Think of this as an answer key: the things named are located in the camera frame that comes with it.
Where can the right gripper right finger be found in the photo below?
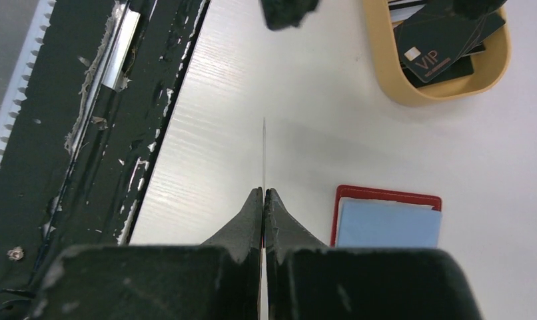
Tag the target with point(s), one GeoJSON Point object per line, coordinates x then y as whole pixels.
{"type": "Point", "coordinates": [310, 280]}

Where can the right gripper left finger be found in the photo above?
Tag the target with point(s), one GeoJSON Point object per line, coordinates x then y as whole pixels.
{"type": "Point", "coordinates": [218, 279]}

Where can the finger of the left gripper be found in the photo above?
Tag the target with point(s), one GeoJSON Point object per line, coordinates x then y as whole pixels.
{"type": "Point", "coordinates": [475, 9]}
{"type": "Point", "coordinates": [281, 14]}

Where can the wooden tray with cards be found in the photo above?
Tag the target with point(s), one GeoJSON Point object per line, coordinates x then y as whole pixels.
{"type": "Point", "coordinates": [434, 55]}

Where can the red card holder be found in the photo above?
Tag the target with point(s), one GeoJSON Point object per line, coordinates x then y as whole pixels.
{"type": "Point", "coordinates": [380, 218]}

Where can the thin card seen edge-on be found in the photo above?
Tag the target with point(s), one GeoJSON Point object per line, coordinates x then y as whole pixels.
{"type": "Point", "coordinates": [264, 285]}

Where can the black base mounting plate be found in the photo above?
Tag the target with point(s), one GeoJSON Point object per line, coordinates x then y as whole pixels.
{"type": "Point", "coordinates": [86, 139]}

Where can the white cable duct strip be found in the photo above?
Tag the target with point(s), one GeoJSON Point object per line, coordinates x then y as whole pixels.
{"type": "Point", "coordinates": [23, 26]}

